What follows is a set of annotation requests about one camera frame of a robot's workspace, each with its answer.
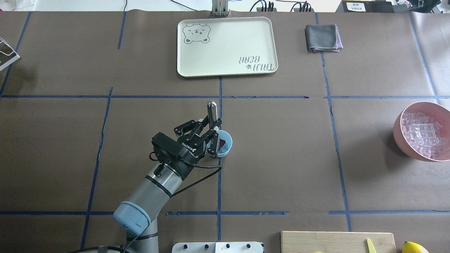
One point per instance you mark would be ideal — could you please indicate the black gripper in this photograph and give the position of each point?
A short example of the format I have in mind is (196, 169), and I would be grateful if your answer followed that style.
(188, 151)

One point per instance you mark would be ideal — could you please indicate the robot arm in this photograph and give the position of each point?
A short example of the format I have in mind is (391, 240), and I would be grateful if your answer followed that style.
(143, 205)

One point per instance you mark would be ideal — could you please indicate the light blue plastic cup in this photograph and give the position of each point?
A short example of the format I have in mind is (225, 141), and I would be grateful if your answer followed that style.
(222, 152)

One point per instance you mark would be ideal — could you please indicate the pile of clear ice cubes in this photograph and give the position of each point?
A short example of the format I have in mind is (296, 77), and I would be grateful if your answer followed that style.
(424, 134)

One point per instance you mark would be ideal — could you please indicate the cream bear tray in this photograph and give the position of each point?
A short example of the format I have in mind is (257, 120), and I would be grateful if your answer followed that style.
(226, 47)

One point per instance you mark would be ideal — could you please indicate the bamboo cutting board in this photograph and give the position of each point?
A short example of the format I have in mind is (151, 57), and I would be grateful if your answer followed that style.
(336, 242)

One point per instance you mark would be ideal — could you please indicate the grey folded cloth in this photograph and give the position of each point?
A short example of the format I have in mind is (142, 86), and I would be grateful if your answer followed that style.
(323, 38)

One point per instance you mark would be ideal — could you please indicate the yellow plastic knife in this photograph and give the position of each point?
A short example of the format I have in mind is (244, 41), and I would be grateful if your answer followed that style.
(370, 246)

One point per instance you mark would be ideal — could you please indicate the pink bowl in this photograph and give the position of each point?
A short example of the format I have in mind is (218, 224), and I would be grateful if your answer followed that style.
(438, 112)

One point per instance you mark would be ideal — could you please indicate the yellow lemon near board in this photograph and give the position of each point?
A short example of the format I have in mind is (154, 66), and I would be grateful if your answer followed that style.
(412, 247)

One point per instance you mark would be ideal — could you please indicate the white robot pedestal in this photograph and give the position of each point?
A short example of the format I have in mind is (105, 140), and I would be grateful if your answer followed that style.
(218, 247)

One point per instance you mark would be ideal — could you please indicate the white wire cup rack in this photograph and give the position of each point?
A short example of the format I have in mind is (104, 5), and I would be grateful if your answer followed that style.
(7, 54)

